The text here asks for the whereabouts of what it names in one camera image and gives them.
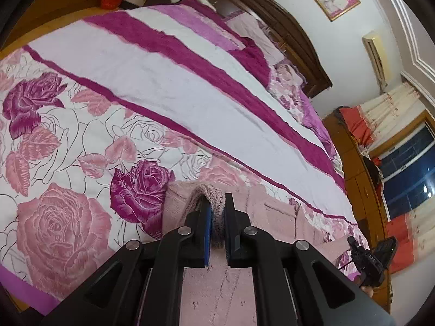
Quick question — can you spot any cream orange curtain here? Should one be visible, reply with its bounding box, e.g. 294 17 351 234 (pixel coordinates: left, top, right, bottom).
340 81 425 152
386 207 435 275

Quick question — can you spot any wall air conditioner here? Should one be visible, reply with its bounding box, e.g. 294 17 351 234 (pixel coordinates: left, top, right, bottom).
362 30 390 90

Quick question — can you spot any purple floral folded quilt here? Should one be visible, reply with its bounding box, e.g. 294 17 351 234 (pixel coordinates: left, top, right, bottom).
265 59 344 177

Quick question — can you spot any pink knitted cardigan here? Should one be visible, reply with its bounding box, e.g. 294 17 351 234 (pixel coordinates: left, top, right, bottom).
136 181 352 326

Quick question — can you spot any lilac pillow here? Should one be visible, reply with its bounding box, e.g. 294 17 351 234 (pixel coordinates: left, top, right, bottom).
226 12 286 65

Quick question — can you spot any window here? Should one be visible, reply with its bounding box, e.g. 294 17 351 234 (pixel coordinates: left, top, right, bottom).
379 122 435 220

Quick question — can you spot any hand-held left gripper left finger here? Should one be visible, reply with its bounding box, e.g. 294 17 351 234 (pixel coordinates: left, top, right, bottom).
41 200 213 326

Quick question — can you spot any low wooden cabinet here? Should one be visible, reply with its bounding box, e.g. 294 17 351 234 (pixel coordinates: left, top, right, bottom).
323 112 395 313

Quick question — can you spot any dark wooden headboard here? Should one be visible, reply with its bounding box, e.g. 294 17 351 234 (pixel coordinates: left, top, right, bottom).
199 0 333 98

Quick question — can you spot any floral striped bed sheet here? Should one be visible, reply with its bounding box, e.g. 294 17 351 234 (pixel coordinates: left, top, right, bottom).
0 3 371 316

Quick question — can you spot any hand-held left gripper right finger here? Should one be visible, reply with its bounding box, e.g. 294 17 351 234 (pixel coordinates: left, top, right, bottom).
222 193 396 326

